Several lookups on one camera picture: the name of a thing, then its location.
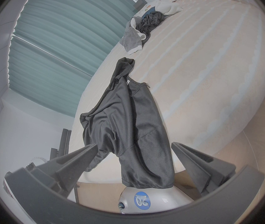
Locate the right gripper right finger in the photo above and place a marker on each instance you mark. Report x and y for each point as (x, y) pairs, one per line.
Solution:
(198, 169)

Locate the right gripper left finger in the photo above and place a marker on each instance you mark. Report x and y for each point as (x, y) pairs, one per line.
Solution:
(74, 164)

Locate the black T-shirt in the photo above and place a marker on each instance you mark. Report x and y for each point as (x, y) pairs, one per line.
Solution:
(134, 129)

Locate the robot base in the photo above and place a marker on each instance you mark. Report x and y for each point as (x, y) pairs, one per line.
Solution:
(160, 199)

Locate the bed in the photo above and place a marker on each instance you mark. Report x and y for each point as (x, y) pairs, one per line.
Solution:
(205, 78)

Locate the pile of clothes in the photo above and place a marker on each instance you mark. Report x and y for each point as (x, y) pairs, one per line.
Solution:
(132, 37)

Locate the blue-green curtain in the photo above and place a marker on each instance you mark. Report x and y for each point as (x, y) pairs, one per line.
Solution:
(76, 27)
(48, 78)

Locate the white printed pillow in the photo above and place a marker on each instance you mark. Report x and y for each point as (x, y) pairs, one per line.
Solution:
(147, 8)

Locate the grey bedside table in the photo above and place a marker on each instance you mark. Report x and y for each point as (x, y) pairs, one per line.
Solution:
(138, 5)

